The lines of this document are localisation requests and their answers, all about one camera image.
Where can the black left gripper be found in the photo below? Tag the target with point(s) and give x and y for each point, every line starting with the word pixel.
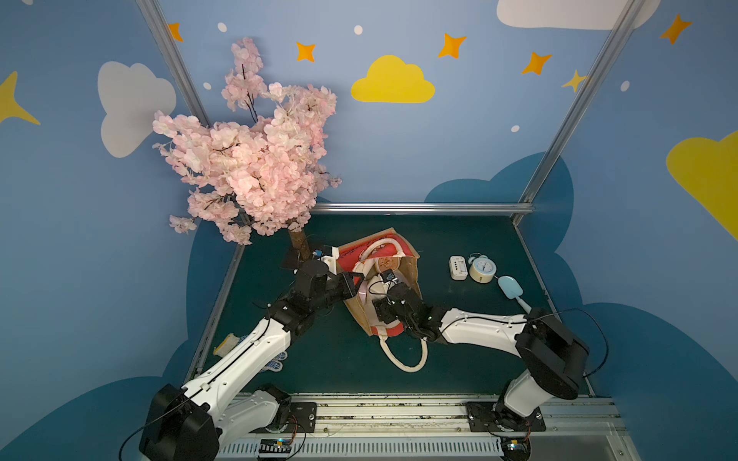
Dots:
pixel 351 285

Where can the blue twin-bell alarm clock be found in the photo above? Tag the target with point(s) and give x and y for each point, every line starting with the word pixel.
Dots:
pixel 481 268

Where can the blue dotted work glove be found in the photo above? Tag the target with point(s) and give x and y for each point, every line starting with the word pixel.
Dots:
pixel 276 364

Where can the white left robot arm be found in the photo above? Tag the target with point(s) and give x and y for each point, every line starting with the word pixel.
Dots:
pixel 195 421

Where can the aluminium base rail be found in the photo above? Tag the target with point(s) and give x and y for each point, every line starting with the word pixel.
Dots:
pixel 416 427

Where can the light blue plastic spoon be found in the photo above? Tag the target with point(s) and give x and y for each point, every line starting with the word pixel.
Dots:
pixel 513 291

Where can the pink cherry blossom tree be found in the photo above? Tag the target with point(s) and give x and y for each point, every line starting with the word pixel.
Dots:
pixel 256 179

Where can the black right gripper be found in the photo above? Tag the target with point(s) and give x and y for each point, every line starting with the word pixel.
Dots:
pixel 384 308

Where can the white rectangular alarm clock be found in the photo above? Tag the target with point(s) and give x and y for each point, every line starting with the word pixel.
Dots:
pixel 458 268

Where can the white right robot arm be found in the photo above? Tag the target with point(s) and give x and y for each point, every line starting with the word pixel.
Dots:
pixel 554 357

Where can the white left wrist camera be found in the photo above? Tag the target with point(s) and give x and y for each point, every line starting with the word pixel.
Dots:
pixel 329 255

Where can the red burlap canvas bag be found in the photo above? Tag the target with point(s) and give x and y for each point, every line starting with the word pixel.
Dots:
pixel 371 256

